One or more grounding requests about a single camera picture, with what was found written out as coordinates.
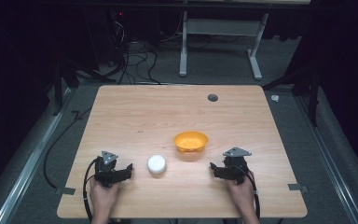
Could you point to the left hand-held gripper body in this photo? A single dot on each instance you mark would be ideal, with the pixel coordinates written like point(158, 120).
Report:
point(106, 169)

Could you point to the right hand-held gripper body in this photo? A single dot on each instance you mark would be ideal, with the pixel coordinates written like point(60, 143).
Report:
point(236, 165)

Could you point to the orange plastic bowl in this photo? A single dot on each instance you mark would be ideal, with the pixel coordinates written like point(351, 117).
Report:
point(190, 142)

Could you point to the grey tape strip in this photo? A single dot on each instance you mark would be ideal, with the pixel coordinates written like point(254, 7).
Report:
point(297, 187)
point(65, 190)

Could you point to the crumpled white paper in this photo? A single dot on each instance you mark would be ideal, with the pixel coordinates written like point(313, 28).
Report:
point(275, 98)

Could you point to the black metal stand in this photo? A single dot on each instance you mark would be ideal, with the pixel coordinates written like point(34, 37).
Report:
point(62, 84)
point(312, 93)

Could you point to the aluminium floor rail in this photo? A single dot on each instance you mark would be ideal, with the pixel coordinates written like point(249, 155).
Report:
point(31, 168)
point(329, 155)

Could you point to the white metal desk frame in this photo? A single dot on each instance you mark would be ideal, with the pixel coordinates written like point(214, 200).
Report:
point(220, 28)

